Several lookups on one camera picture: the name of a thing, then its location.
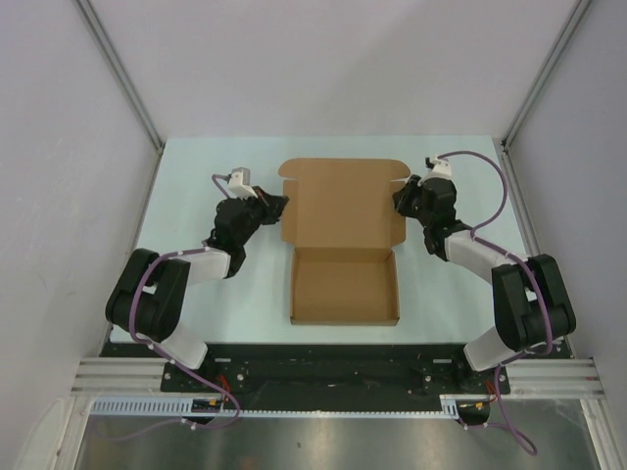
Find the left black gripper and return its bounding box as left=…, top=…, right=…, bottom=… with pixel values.
left=235, top=186, right=288, bottom=247

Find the brown cardboard box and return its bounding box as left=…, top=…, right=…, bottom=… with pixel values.
left=278, top=158, right=410, bottom=326

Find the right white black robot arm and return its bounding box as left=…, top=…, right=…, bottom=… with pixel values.
left=393, top=175, right=576, bottom=393

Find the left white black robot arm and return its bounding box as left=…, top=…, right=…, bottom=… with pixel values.
left=105, top=186, right=289, bottom=392

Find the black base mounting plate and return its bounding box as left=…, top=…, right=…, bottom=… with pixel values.
left=100, top=342, right=572, bottom=396

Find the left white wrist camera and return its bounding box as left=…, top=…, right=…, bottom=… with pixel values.
left=227, top=167, right=257, bottom=199

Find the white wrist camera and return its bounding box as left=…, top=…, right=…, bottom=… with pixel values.
left=227, top=167, right=257, bottom=199
left=421, top=156, right=453, bottom=181

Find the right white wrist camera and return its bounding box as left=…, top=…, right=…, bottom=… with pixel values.
left=421, top=156, right=453, bottom=181

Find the grey slotted cable duct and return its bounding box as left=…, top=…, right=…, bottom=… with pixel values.
left=91, top=396, right=496, bottom=419

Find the aluminium front rail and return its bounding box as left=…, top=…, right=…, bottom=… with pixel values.
left=71, top=357, right=604, bottom=400

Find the right aluminium frame post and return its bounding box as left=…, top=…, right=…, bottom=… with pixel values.
left=500, top=0, right=595, bottom=151

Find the aluminium frame post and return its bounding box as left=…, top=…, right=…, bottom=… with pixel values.
left=72, top=0, right=165, bottom=155
left=500, top=0, right=595, bottom=151

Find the left aluminium frame post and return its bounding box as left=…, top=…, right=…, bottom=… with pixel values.
left=72, top=0, right=165, bottom=155

